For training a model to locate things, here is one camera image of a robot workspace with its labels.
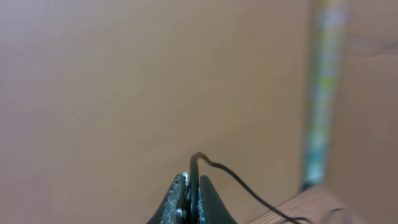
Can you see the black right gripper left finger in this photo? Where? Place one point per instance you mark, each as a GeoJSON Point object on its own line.
{"type": "Point", "coordinates": [173, 208]}

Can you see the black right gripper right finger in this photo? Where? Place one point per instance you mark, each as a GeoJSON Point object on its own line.
{"type": "Point", "coordinates": [211, 209]}

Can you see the colourful tape strip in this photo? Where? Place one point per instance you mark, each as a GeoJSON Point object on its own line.
{"type": "Point", "coordinates": [328, 21]}

